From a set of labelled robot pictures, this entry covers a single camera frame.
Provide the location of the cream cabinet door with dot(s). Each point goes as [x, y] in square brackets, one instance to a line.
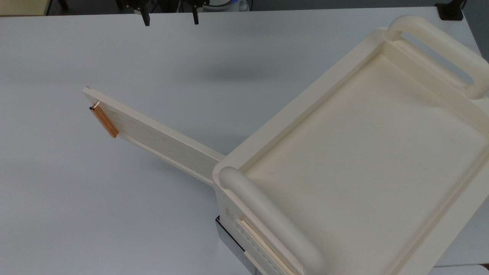
[160, 141]

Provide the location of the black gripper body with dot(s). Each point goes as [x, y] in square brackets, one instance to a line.
[131, 4]

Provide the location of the black stand leg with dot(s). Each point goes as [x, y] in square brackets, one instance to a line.
[63, 4]

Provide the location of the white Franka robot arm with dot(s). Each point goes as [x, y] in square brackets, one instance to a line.
[225, 4]

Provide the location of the cream plastic cabinet body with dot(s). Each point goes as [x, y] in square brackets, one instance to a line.
[366, 164]

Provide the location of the light wooden desk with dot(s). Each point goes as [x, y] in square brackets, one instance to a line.
[23, 7]

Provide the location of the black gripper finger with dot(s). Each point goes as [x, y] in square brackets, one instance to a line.
[146, 18]
[195, 16]

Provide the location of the black pole with clamp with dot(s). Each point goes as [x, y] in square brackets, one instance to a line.
[450, 12]

